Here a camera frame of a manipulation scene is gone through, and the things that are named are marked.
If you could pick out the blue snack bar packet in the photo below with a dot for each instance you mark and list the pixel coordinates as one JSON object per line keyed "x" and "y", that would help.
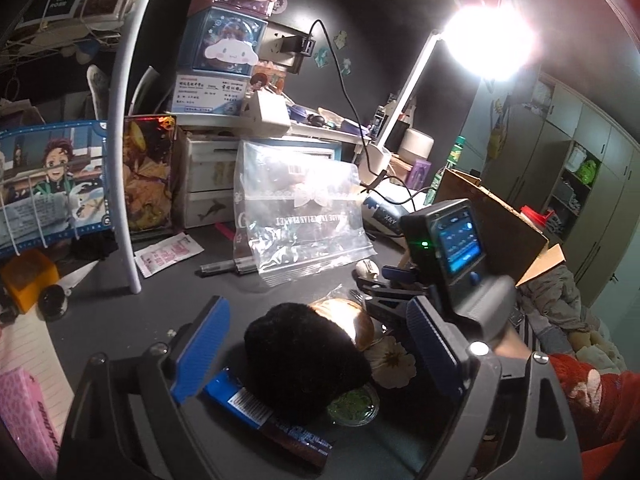
{"x": 250, "y": 405}

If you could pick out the small clear green jar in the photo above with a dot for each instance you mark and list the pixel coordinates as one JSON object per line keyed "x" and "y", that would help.
{"x": 352, "y": 406}

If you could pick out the orange picture card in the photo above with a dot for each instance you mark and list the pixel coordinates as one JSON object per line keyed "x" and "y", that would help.
{"x": 150, "y": 170}

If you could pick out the dark blue device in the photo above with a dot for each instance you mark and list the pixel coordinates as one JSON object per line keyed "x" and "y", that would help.
{"x": 385, "y": 216}

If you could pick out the grey marker pen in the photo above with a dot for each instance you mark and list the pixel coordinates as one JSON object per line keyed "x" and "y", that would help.
{"x": 225, "y": 266}

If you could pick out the beige wall sticker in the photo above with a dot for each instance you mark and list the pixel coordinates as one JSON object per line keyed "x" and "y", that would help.
{"x": 341, "y": 39}

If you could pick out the grey wardrobe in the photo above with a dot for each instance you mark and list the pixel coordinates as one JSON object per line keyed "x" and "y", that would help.
{"x": 565, "y": 130}

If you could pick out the lined notebook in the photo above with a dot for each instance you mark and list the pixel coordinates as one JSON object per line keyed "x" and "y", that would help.
{"x": 25, "y": 345}

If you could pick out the white pink sachet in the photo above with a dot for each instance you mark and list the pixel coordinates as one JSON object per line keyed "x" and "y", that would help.
{"x": 167, "y": 252}

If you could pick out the wall socket panel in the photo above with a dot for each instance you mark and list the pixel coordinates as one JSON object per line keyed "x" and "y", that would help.
{"x": 290, "y": 60}

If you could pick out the yellow box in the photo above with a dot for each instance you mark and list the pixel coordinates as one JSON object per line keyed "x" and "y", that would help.
{"x": 27, "y": 280}

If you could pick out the teal wall sticker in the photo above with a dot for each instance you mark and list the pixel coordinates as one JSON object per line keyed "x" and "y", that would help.
{"x": 322, "y": 55}

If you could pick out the blue cartoon storage box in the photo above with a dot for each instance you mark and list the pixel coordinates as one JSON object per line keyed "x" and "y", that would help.
{"x": 222, "y": 42}

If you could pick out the white blue medicine box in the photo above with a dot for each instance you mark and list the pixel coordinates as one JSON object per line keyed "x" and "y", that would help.
{"x": 210, "y": 92}

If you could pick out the purple box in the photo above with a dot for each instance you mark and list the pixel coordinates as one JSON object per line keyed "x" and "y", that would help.
{"x": 422, "y": 172}

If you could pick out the cream flower hair clip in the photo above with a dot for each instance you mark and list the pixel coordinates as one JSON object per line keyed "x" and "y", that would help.
{"x": 392, "y": 362}

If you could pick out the white power adapter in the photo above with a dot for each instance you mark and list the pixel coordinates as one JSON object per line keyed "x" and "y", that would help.
{"x": 265, "y": 108}

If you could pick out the pile of clothes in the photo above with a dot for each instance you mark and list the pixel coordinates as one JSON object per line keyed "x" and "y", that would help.
{"x": 560, "y": 310}

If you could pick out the blue cartoon poster card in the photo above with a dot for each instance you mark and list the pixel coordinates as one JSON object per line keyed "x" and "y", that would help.
{"x": 55, "y": 170}

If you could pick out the clear zip bag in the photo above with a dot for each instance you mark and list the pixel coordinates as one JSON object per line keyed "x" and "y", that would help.
{"x": 300, "y": 230}

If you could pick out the white drawer box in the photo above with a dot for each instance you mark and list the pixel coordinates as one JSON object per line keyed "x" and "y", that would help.
{"x": 210, "y": 180}

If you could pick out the bread bun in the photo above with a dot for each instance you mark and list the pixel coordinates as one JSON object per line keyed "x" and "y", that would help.
{"x": 356, "y": 322}

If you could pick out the white desk lamp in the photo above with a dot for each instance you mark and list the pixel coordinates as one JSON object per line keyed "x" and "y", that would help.
{"x": 410, "y": 95}

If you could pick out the white desk riser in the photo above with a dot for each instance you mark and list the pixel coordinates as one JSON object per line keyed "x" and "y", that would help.
{"x": 320, "y": 130}

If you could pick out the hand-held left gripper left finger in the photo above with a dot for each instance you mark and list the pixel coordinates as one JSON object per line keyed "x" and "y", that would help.
{"x": 200, "y": 355}

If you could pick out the black fluffy pouch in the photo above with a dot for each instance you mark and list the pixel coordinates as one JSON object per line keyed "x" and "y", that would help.
{"x": 300, "y": 360}

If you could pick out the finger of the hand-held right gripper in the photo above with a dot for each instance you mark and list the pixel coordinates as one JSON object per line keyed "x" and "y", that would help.
{"x": 397, "y": 275}
{"x": 385, "y": 302}

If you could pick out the pink packet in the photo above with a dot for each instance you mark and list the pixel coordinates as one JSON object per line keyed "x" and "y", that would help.
{"x": 25, "y": 410}

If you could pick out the black charger plug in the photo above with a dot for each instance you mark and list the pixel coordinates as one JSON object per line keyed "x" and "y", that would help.
{"x": 306, "y": 46}

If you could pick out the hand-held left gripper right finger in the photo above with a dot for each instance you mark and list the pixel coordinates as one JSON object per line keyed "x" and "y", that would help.
{"x": 435, "y": 355}

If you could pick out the green bottle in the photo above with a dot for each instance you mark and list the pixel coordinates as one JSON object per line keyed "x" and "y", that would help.
{"x": 454, "y": 155}

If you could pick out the cardboard box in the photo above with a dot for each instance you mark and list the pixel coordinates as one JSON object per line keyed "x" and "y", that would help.
{"x": 500, "y": 230}

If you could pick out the white cylinder container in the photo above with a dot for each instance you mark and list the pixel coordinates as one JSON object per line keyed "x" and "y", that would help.
{"x": 417, "y": 144}

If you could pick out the white figure wall sticker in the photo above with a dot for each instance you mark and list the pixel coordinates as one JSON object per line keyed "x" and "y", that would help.
{"x": 346, "y": 65}

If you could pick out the black round cap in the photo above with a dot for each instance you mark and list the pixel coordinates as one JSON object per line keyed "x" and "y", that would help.
{"x": 52, "y": 304}

